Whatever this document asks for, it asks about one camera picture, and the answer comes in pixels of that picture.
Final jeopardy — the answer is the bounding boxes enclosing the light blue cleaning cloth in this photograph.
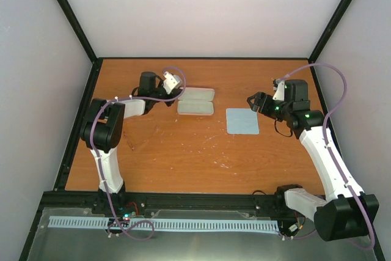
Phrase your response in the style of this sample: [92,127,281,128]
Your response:
[226,108,260,135]

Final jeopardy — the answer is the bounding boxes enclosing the pink glasses case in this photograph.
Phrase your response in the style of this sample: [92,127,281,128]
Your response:
[177,87,215,116]

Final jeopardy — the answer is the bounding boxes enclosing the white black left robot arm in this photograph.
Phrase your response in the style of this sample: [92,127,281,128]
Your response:
[80,67,186,214]

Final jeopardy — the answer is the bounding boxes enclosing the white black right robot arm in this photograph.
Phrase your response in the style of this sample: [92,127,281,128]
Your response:
[247,79,379,242]

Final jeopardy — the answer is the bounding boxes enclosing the clear plastic front sheet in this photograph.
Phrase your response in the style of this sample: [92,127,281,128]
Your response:
[27,208,376,260]

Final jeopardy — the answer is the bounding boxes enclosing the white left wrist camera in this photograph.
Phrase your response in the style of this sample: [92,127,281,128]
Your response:
[163,72,182,94]

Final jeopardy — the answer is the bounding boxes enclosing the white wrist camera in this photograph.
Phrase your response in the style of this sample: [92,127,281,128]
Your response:
[163,72,182,94]
[272,79,285,101]

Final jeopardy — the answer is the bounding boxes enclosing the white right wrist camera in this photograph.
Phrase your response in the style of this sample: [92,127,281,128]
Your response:
[272,79,285,101]

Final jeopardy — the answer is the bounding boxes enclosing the thin red frame sunglasses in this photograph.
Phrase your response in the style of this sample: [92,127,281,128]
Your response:
[122,114,158,150]

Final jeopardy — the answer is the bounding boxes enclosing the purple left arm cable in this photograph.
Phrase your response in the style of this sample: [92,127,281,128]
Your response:
[91,65,187,241]

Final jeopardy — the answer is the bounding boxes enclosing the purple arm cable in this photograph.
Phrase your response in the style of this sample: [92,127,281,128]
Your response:
[91,65,187,241]
[276,63,376,250]

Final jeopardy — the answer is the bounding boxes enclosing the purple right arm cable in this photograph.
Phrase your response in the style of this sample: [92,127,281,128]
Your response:
[276,63,376,250]

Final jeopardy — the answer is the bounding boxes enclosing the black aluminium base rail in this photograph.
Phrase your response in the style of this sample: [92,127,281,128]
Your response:
[39,191,295,220]

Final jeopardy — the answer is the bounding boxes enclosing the light blue slotted cable duct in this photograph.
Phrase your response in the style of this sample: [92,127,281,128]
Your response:
[48,216,279,234]

